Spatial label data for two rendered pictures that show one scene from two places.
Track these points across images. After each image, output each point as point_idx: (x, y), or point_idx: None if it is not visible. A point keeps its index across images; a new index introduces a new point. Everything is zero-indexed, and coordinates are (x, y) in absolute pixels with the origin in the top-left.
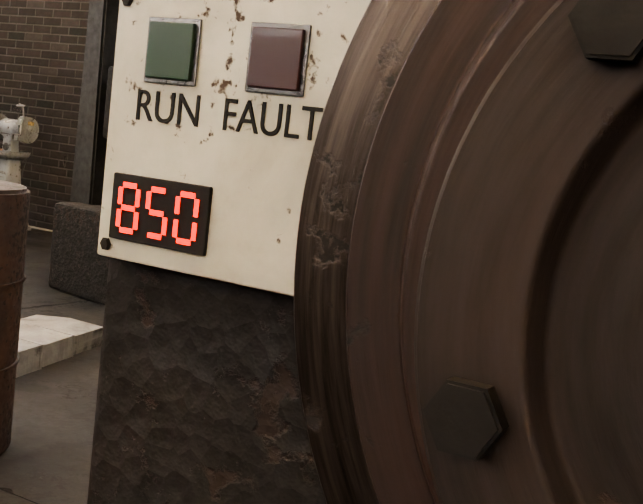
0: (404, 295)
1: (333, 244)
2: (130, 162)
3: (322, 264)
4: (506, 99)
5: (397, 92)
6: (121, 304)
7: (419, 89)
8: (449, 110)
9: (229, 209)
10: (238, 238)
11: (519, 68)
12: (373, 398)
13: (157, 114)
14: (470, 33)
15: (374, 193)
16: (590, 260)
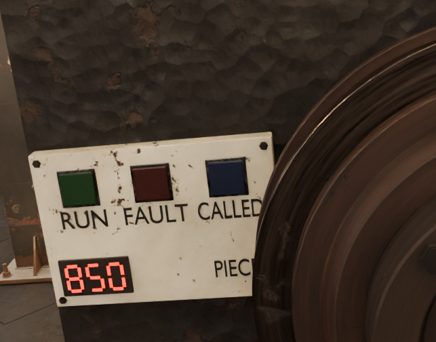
0: (336, 340)
1: (274, 312)
2: (66, 253)
3: (270, 321)
4: (397, 288)
5: (302, 252)
6: (74, 325)
7: (313, 249)
8: (337, 262)
9: (142, 264)
10: (152, 278)
11: (400, 276)
12: None
13: (78, 224)
14: (333, 223)
15: (300, 295)
16: (434, 331)
